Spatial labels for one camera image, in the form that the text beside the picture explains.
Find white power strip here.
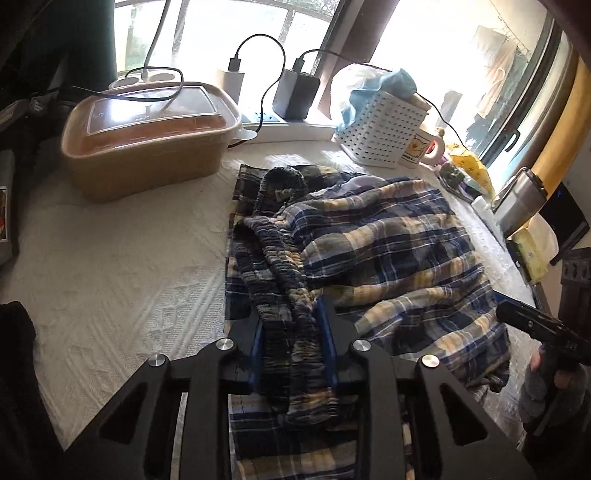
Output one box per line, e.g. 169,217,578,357
240,108,289,130

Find white textured table cover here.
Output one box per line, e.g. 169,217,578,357
0,134,541,480

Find white cartoon mug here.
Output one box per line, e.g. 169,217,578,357
401,128,446,168

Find dark grey charger block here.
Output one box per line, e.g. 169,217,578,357
272,68,320,121

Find steel thermos bottle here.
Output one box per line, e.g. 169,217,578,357
492,167,548,238

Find beige lidded food container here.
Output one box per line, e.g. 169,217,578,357
61,82,243,203

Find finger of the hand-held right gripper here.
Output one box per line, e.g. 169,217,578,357
496,301,561,340

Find dark curtain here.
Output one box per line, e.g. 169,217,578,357
0,0,118,100

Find hanging laundry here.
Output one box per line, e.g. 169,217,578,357
473,25,532,121

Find white perforated basket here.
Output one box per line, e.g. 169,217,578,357
335,90,432,168

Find yellow tissue pack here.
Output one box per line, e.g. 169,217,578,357
510,215,559,282

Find white charger block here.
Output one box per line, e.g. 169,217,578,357
216,55,245,104

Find black charger cable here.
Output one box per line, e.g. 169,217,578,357
228,34,287,134
295,48,467,144

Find dark window frame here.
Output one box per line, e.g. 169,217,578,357
318,0,402,125

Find yellow snack packet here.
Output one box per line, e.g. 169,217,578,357
448,143,497,199

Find small dark green item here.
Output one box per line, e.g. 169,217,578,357
438,164,467,190

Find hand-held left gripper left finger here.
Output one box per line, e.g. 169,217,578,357
62,318,265,480

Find yellow curtain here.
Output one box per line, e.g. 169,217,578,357
531,60,591,185

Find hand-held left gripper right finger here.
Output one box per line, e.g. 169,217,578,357
316,298,539,480

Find white tube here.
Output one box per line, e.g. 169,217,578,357
471,196,502,222

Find blue cloth item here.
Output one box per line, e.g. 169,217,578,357
351,68,419,100

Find white desk lamp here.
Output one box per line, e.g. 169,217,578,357
108,0,185,90

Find black box device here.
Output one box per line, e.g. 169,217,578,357
538,182,585,252

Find plaid pants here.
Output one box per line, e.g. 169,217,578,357
224,164,511,480

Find clear plastic bag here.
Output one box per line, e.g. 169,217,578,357
330,62,393,130

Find black cloth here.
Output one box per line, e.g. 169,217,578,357
0,300,65,480

